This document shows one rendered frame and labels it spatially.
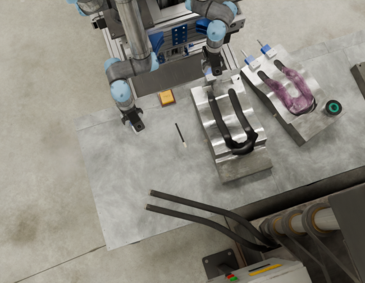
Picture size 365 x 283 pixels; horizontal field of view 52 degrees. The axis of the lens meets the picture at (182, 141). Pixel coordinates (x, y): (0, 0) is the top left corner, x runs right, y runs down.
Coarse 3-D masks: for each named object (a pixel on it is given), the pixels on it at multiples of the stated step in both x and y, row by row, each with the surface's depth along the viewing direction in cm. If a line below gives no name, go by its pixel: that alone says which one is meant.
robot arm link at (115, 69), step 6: (108, 60) 153; (114, 60) 153; (120, 60) 156; (126, 60) 154; (108, 66) 152; (114, 66) 152; (120, 66) 152; (126, 66) 152; (108, 72) 152; (114, 72) 151; (120, 72) 152; (126, 72) 152; (132, 72) 153; (108, 78) 152; (114, 78) 150; (120, 78) 151; (126, 78) 155
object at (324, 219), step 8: (328, 208) 100; (296, 216) 128; (320, 216) 103; (328, 216) 96; (264, 224) 177; (280, 224) 146; (296, 224) 125; (320, 224) 103; (328, 224) 98; (336, 224) 93; (264, 232) 176; (280, 232) 152
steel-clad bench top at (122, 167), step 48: (336, 48) 204; (336, 96) 196; (96, 144) 191; (144, 144) 191; (192, 144) 191; (288, 144) 190; (336, 144) 190; (96, 192) 185; (144, 192) 185; (192, 192) 184; (240, 192) 184
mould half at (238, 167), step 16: (240, 80) 190; (192, 96) 191; (224, 96) 188; (240, 96) 188; (208, 112) 186; (224, 112) 186; (208, 128) 183; (240, 128) 180; (256, 128) 179; (208, 144) 188; (224, 144) 177; (256, 144) 181; (224, 160) 182; (240, 160) 182; (256, 160) 182; (224, 176) 180; (240, 176) 180
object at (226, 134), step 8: (208, 96) 188; (232, 96) 188; (216, 104) 187; (232, 104) 187; (216, 112) 187; (240, 112) 187; (216, 120) 185; (240, 120) 184; (224, 128) 182; (248, 128) 180; (224, 136) 179; (248, 136) 176; (256, 136) 176; (232, 144) 181; (240, 144) 176; (248, 144) 182; (232, 152) 179; (240, 152) 182; (248, 152) 180
